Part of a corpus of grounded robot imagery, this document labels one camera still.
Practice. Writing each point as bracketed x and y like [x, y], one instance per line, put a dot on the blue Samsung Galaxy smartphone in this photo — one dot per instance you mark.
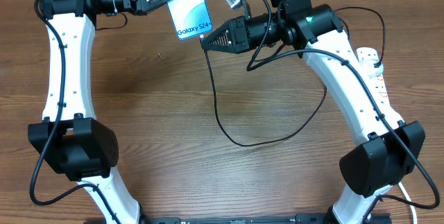
[190, 18]

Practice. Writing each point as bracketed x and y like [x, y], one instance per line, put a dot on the white charger plug adapter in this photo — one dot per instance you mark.
[369, 66]

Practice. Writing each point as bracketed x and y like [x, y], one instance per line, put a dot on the white power strip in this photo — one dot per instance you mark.
[368, 58]

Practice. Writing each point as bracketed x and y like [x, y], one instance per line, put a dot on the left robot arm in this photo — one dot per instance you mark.
[69, 137]

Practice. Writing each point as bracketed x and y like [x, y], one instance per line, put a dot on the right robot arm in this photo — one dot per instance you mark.
[386, 148]

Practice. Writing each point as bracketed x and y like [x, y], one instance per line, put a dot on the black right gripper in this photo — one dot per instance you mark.
[241, 41]

